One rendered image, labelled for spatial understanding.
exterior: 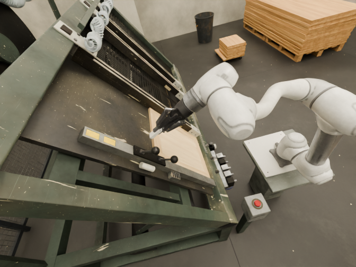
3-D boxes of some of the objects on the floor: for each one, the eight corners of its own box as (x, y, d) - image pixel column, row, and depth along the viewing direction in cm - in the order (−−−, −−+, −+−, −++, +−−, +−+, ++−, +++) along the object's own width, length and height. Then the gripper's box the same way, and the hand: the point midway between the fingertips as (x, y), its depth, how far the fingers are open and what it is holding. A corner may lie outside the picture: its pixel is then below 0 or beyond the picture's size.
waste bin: (216, 41, 475) (216, 15, 425) (198, 46, 474) (197, 20, 425) (210, 35, 510) (210, 9, 461) (193, 39, 509) (191, 15, 460)
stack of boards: (341, 50, 349) (367, 6, 290) (295, 62, 348) (311, 20, 289) (274, 18, 509) (282, -15, 450) (241, 27, 508) (246, -5, 449)
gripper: (195, 107, 74) (159, 135, 84) (176, 90, 65) (139, 124, 75) (200, 118, 69) (161, 147, 79) (180, 102, 61) (139, 136, 70)
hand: (155, 132), depth 76 cm, fingers closed
